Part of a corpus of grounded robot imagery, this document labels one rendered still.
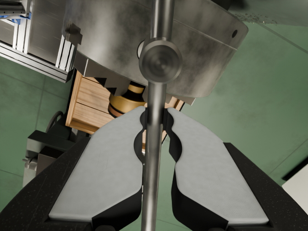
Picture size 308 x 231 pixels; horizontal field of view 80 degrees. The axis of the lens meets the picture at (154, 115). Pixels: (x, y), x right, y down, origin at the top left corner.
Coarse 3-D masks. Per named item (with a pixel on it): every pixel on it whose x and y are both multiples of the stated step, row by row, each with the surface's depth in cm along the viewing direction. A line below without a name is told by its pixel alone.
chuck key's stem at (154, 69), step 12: (144, 48) 9; (156, 48) 9; (168, 48) 9; (144, 60) 9; (156, 60) 9; (168, 60) 9; (180, 60) 9; (144, 72) 9; (156, 72) 9; (168, 72) 9
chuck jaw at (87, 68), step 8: (72, 24) 28; (72, 32) 28; (72, 40) 28; (80, 40) 27; (80, 56) 30; (80, 64) 30; (88, 64) 29; (96, 64) 30; (80, 72) 30; (88, 72) 30; (96, 72) 31; (104, 72) 32; (112, 72) 33; (104, 80) 34; (112, 80) 35; (120, 80) 36; (128, 80) 37; (112, 88) 37; (120, 88) 37
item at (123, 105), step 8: (128, 88) 39; (136, 88) 39; (144, 88) 41; (112, 96) 41; (120, 96) 39; (128, 96) 40; (136, 96) 41; (112, 104) 41; (120, 104) 40; (128, 104) 40; (136, 104) 41; (144, 104) 44; (112, 112) 42; (120, 112) 42
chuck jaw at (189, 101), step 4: (144, 92) 40; (144, 96) 41; (168, 96) 39; (176, 96) 39; (180, 96) 39; (144, 100) 41; (168, 100) 40; (184, 100) 39; (188, 100) 39; (192, 100) 38
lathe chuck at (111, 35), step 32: (96, 0) 23; (128, 0) 21; (64, 32) 29; (96, 32) 24; (128, 32) 23; (192, 32) 23; (128, 64) 24; (192, 64) 25; (224, 64) 30; (192, 96) 30
